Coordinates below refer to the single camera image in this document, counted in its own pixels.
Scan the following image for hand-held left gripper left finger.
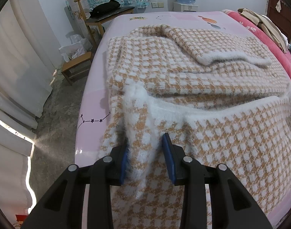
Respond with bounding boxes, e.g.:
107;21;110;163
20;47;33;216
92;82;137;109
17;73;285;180
21;143;130;229

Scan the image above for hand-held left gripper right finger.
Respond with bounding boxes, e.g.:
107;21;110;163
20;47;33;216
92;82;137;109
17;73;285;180
162;133;272;229

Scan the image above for beige white checkered knit coat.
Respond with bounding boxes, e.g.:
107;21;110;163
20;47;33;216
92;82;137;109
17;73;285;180
96;24;291;229

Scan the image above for beige clothes pile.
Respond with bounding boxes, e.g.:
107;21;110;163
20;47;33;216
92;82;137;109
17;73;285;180
237;8;289;53

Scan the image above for pink floral blanket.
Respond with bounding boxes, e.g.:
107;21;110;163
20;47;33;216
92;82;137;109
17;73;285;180
222;10;291;96

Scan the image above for brown wooden door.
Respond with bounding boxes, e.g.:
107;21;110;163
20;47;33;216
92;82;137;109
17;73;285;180
265;0;291;46

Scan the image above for small wooden stool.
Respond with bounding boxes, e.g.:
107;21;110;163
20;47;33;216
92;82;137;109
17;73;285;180
61;51;93;85

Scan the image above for clear plastic bag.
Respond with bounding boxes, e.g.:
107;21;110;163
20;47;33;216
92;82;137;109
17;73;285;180
59;34;92;61

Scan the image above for white curtain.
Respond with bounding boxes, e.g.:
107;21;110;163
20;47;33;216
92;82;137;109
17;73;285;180
0;0;59;217

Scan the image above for white water dispenser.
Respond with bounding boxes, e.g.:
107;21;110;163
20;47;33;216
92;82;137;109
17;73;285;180
173;1;198;12

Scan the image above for black bag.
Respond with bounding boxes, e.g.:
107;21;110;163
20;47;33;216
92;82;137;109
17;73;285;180
90;0;121;17

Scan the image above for wooden chair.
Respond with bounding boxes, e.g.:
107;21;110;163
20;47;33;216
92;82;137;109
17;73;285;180
74;0;136;47

